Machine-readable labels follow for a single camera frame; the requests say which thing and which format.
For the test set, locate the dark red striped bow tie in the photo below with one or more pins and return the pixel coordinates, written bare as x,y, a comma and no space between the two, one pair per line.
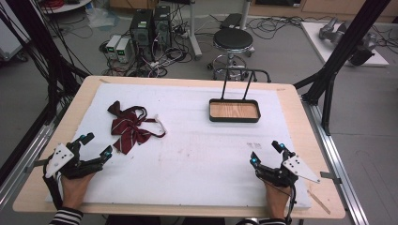
126,126

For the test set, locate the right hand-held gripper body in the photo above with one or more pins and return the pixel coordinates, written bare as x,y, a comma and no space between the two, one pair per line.
297,167

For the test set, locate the person's left hand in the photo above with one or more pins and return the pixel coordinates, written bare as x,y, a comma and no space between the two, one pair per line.
73,190

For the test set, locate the black metal frame post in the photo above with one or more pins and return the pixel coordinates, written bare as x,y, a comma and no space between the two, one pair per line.
34,40
344,47

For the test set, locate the white round table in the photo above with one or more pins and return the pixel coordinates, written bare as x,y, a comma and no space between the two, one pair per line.
67,7

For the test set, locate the clear plastic bag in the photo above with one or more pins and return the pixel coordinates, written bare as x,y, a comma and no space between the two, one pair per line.
101,17

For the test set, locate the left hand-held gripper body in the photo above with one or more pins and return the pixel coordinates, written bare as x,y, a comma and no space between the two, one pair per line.
59,157

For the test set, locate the grey metal clip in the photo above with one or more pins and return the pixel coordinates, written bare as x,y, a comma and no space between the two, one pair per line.
39,163
330,176

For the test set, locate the black rack with wooden tray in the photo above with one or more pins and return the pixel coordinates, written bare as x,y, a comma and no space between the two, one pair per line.
234,110

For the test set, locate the white foam mat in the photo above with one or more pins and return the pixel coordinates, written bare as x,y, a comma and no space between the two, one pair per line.
187,162

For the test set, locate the thin wooden stick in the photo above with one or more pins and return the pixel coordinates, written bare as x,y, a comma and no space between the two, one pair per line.
319,202

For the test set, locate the white power supply unit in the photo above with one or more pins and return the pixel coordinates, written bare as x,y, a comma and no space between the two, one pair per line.
112,45
123,50

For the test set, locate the white floor board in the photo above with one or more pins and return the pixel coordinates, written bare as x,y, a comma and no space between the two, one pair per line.
316,37

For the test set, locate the black flat box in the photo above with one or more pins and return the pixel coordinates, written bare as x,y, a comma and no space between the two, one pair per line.
231,20

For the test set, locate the black round stool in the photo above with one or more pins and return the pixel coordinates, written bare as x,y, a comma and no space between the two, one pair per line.
233,39

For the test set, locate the black computer tower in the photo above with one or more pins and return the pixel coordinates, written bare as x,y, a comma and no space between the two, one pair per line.
141,31
162,25

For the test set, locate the person's right hand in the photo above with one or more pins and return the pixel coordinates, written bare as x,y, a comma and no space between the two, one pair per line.
278,200

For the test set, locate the aluminium rail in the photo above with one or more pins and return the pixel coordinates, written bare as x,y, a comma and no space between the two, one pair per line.
338,168
22,168

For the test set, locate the grey metal stand leg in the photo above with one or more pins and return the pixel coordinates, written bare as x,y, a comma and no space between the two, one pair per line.
194,34
245,14

